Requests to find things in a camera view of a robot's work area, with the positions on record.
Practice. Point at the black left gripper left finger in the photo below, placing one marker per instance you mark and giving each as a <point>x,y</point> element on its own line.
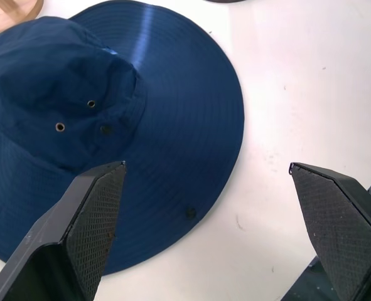
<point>78,225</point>

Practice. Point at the navy blue wide-brim hat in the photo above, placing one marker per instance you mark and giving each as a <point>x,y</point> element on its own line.
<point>160,119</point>

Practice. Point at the dark table frame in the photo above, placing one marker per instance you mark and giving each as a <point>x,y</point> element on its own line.
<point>310,282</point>

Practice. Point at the dark round object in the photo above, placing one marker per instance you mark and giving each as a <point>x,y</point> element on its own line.
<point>225,1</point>

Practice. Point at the tan wooden object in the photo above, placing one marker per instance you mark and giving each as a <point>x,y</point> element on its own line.
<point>6,14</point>

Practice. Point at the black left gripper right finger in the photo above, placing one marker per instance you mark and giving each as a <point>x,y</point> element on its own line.
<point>339,225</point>

